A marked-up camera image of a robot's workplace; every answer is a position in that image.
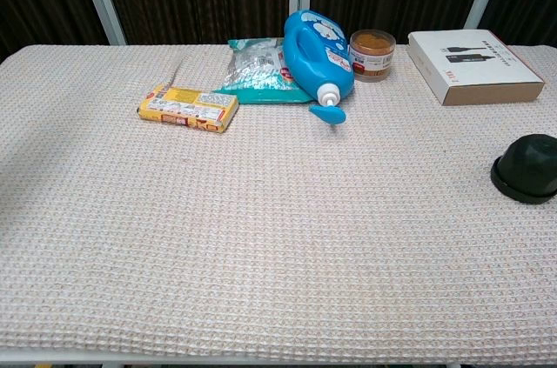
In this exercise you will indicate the beige waffle tablecloth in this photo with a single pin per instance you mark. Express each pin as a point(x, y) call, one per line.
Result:
point(261, 220)

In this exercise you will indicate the teal snack bag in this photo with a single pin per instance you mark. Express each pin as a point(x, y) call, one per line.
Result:
point(254, 72)

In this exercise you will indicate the yellow snack box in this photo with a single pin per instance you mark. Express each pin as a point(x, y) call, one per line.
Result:
point(187, 108)

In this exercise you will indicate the blue detergent pump bottle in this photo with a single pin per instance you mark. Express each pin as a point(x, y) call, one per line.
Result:
point(320, 55)

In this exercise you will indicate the clear jar brown contents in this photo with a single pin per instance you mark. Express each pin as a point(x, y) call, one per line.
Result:
point(372, 57)

